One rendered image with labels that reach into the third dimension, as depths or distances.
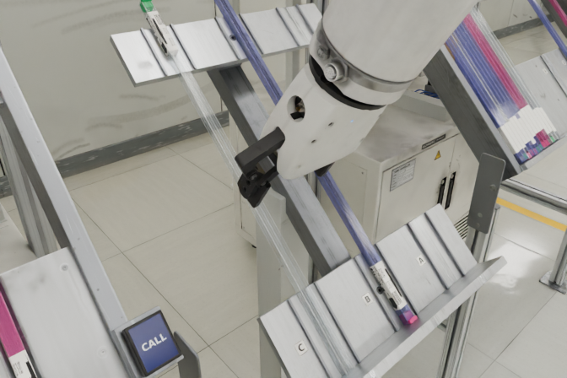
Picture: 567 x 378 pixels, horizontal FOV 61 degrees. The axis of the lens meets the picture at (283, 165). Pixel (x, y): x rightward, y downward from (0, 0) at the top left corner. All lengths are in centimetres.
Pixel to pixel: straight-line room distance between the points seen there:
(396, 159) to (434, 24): 95
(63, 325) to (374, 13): 42
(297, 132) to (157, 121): 235
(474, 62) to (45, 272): 88
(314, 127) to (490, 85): 76
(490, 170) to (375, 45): 69
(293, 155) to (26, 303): 31
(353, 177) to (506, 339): 74
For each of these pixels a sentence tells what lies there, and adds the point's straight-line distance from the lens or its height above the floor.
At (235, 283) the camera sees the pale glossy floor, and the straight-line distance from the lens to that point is 176.
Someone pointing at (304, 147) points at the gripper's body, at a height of 100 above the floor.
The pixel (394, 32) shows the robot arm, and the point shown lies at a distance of 32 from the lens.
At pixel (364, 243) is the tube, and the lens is 61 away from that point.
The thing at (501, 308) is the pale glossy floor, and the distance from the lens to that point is 181.
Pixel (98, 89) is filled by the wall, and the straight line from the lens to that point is 253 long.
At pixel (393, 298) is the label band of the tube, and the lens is 62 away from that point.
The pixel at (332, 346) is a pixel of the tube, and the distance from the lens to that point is 56.
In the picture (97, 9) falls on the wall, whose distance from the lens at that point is 247.
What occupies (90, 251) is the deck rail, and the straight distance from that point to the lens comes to 55.
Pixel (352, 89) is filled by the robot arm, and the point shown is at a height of 105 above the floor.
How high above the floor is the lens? 117
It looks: 28 degrees down
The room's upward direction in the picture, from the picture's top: straight up
